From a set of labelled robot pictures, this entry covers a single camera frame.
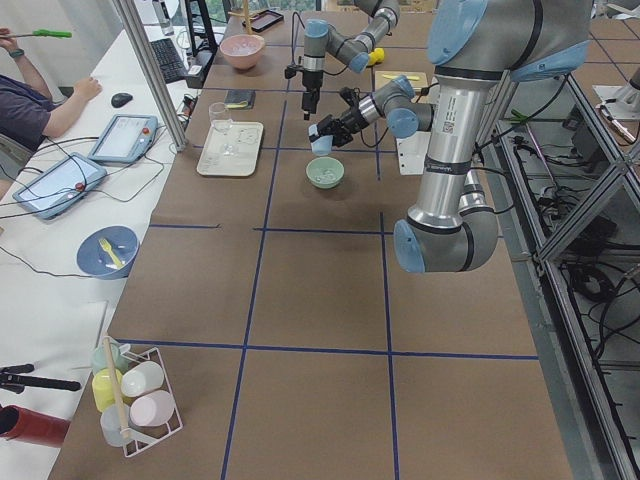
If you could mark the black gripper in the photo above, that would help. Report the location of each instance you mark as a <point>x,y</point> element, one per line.
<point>349,119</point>
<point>310,81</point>

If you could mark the light blue plastic cup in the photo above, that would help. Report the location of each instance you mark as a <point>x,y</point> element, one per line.
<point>321,145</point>

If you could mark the light green bowl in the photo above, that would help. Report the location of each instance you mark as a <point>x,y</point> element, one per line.
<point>320,164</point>

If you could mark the clear ice cubes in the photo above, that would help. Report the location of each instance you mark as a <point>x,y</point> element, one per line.
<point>326,176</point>
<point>243,49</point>

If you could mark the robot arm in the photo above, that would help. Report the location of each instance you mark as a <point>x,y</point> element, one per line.
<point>322,38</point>
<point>472,45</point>

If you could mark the pink bowl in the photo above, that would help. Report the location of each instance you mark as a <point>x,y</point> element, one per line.
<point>243,63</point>

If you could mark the blue bowl on desk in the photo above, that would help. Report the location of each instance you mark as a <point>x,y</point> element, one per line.
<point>92,260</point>

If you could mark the grey folded cloth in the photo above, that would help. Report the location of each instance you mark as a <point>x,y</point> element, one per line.
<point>240,99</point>

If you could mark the yellow plastic knife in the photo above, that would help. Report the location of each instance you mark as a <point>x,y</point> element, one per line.
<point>408,77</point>

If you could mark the cream bear serving tray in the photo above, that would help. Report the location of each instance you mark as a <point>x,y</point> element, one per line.
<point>247,137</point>

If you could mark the clear wine glass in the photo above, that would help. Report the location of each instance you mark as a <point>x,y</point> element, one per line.
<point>222,125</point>

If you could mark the wooden cutting board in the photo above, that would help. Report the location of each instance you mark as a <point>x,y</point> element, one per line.
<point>417,86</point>

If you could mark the wooden stand with round base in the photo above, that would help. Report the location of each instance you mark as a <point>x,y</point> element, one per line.
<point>246,16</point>

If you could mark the black keyboard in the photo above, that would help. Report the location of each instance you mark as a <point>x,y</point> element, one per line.
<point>170,63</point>

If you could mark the teach pendant tablet far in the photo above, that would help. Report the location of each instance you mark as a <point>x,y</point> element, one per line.
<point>125,139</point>

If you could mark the teach pendant tablet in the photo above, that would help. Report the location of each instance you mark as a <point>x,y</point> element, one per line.
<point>60,187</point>
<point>125,139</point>

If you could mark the black computer mouse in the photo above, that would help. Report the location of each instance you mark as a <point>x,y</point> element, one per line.
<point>120,99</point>

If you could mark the yellow plastic fork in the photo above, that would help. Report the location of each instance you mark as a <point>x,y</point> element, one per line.
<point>108,249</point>

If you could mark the teach pendant tablet near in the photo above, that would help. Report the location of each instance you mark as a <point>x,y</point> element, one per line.
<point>60,187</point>

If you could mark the seated person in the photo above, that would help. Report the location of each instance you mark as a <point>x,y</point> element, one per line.
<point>28,113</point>

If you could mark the white cup in rack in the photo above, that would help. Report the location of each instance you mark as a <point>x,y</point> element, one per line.
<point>142,379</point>

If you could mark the green cup in rack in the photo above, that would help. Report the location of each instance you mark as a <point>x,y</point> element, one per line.
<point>118,355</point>

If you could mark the pink cup in rack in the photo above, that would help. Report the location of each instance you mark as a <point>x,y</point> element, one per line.
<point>152,409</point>

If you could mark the yellow cup in rack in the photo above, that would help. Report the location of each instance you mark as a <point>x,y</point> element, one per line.
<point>102,390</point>

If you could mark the clear cup in rack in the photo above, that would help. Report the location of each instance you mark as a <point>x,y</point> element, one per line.
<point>111,427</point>

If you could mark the red cylinder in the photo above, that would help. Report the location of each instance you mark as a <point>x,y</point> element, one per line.
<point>28,426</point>

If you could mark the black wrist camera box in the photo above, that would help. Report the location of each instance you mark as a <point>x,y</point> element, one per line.
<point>292,70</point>

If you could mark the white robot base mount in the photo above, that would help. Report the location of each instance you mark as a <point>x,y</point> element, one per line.
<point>411,153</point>

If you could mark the aluminium frame post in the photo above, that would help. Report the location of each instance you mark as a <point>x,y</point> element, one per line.
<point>135,30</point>

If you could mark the white wire cup rack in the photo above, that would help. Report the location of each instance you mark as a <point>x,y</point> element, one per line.
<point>140,439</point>

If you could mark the black tripod handle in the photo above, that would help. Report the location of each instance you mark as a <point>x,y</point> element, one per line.
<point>17,378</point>

